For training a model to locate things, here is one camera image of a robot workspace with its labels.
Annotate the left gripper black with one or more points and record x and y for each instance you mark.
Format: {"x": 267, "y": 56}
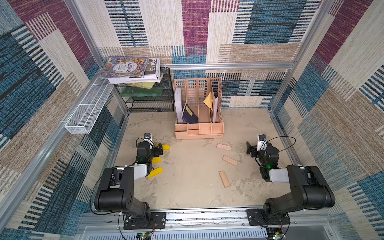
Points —
{"x": 157, "y": 150}

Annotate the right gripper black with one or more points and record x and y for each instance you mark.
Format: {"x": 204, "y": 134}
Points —
{"x": 250, "y": 148}

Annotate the natural wood block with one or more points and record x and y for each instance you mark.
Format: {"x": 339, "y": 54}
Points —
{"x": 230, "y": 160}
{"x": 224, "y": 147}
{"x": 224, "y": 179}

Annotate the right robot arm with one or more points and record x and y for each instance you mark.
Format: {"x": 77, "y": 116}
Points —
{"x": 308, "y": 188}

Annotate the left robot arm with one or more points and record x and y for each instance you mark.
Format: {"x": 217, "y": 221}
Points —
{"x": 115, "y": 193}

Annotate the dark navy booklet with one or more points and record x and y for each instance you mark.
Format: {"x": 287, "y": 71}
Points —
{"x": 189, "y": 116}

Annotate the green folder on shelf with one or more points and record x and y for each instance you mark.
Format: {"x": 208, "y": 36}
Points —
{"x": 141, "y": 92}

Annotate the white folder in organizer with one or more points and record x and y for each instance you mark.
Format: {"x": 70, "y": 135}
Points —
{"x": 178, "y": 105}

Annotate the pink desk file organizer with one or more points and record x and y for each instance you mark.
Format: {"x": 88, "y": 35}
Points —
{"x": 211, "y": 124}

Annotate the black and white Folio book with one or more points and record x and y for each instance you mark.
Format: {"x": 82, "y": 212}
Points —
{"x": 152, "y": 74}

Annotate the yellow paper sheet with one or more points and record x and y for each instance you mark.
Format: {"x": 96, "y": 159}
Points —
{"x": 208, "y": 101}

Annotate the colourful illustrated book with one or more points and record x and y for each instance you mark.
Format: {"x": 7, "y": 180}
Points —
{"x": 125, "y": 67}

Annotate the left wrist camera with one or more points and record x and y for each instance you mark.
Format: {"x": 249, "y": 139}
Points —
{"x": 148, "y": 137}

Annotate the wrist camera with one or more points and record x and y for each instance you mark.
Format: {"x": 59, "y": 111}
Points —
{"x": 262, "y": 142}
{"x": 148, "y": 137}

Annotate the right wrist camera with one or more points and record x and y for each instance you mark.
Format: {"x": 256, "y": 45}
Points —
{"x": 262, "y": 142}

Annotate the black wire shelf rack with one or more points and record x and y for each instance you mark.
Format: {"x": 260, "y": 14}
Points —
{"x": 164, "y": 103}

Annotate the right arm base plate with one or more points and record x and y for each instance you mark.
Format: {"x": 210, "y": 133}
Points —
{"x": 257, "y": 217}

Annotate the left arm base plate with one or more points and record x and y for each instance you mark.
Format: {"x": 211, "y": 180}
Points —
{"x": 156, "y": 220}

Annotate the white wire mesh basket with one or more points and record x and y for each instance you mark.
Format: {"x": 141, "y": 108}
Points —
{"x": 89, "y": 109}

